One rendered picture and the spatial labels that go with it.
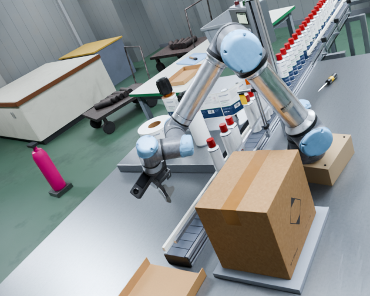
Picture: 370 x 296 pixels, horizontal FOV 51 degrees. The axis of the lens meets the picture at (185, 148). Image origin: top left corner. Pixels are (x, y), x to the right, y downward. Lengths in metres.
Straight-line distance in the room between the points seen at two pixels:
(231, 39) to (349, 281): 0.77
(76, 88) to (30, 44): 2.47
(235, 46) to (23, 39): 7.68
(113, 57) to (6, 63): 2.14
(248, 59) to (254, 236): 0.52
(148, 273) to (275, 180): 0.62
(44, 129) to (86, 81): 1.03
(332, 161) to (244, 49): 0.61
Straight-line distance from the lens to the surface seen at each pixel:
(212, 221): 1.21
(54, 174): 4.41
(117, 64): 7.69
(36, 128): 6.21
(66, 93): 6.42
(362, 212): 1.46
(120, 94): 5.52
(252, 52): 1.19
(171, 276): 1.46
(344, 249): 1.35
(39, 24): 8.89
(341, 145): 1.65
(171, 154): 1.33
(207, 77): 1.36
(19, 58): 8.62
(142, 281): 1.51
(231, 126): 1.75
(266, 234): 1.15
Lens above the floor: 1.80
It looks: 26 degrees down
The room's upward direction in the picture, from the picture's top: 24 degrees counter-clockwise
